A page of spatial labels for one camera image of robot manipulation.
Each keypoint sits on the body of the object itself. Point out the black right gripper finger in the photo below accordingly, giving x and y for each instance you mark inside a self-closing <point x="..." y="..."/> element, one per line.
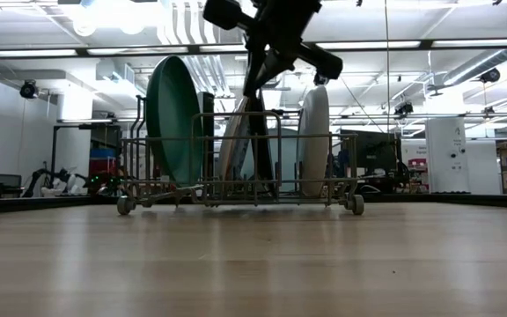
<point x="280" y="64"/>
<point x="254" y="70"/>

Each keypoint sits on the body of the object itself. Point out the black plate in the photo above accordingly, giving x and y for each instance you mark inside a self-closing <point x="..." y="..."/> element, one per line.
<point x="260" y="132"/>

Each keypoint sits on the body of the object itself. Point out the white plate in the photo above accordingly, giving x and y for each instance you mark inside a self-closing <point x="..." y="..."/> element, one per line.
<point x="313" y="132"/>

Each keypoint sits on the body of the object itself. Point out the beige ceramic plate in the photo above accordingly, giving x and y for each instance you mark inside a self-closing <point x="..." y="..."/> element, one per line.
<point x="231" y="145"/>

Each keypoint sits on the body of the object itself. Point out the light blue plate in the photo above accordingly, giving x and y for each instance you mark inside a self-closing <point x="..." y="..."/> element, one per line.
<point x="286" y="154"/>

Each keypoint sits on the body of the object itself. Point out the large green plate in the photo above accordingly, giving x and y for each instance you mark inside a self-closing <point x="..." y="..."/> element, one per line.
<point x="172" y="119"/>

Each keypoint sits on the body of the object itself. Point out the black background robot arm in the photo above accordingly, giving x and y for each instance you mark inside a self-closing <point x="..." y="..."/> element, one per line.
<point x="38" y="180"/>

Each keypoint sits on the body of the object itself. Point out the thin vertical pole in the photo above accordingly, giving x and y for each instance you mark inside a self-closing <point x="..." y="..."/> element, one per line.
<point x="386" y="66"/>

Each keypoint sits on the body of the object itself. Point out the red blue storage crate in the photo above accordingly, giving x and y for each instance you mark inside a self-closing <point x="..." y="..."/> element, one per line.
<point x="101" y="165"/>

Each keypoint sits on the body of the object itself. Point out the white pillar cabinet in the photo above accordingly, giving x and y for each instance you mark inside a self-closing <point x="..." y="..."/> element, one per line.
<point x="447" y="149"/>

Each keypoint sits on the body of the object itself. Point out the black ceiling camera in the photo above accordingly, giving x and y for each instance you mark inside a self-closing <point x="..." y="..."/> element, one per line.
<point x="404" y="108"/>
<point x="490" y="75"/>
<point x="29" y="89"/>

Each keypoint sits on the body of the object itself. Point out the black overhead frame bar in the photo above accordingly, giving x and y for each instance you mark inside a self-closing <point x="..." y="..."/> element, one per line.
<point x="426" y="44"/>

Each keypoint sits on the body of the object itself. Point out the silver ceiling duct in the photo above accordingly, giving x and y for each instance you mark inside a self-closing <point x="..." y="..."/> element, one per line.
<point x="469" y="70"/>

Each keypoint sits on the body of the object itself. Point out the black aluminium table frame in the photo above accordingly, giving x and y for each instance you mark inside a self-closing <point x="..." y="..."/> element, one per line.
<point x="38" y="204"/>

